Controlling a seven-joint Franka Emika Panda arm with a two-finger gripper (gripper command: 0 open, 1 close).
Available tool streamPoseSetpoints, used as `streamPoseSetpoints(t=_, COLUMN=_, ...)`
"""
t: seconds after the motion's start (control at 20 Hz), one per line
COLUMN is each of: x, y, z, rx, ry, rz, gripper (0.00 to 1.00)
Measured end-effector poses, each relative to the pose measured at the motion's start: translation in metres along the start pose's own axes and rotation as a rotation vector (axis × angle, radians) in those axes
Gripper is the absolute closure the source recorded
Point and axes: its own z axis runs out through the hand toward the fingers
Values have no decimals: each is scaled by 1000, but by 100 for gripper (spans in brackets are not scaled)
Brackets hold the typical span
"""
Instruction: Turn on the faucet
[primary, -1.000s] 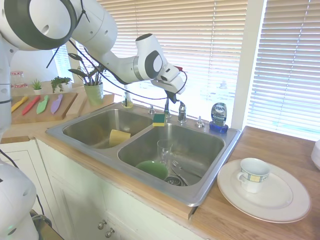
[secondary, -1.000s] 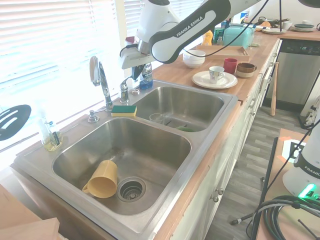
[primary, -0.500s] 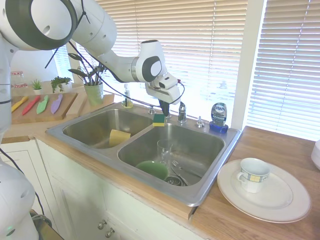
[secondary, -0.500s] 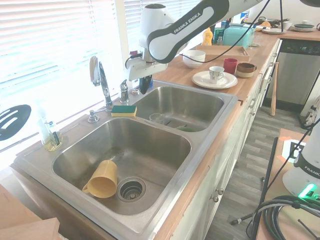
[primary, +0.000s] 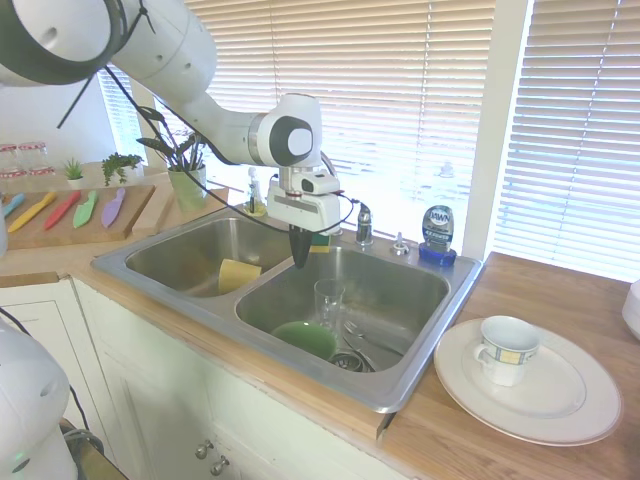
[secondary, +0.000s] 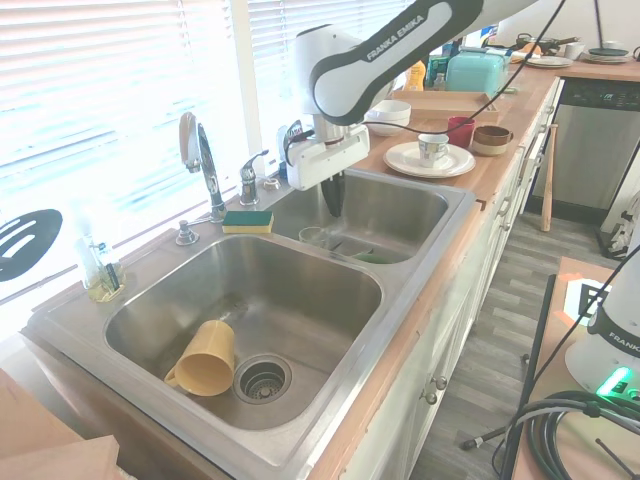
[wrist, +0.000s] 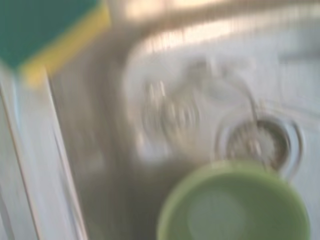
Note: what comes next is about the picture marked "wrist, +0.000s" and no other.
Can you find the clear drinking glass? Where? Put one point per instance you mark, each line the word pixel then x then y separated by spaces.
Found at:
pixel 170 112

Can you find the stainless steel double sink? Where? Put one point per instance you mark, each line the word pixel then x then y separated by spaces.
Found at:
pixel 95 150

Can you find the steel sink drain strainer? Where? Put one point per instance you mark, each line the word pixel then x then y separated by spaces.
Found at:
pixel 260 142

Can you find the green bowl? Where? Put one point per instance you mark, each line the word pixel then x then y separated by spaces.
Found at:
pixel 232 205

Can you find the green and yellow sponge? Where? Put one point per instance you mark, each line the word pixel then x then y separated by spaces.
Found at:
pixel 42 32

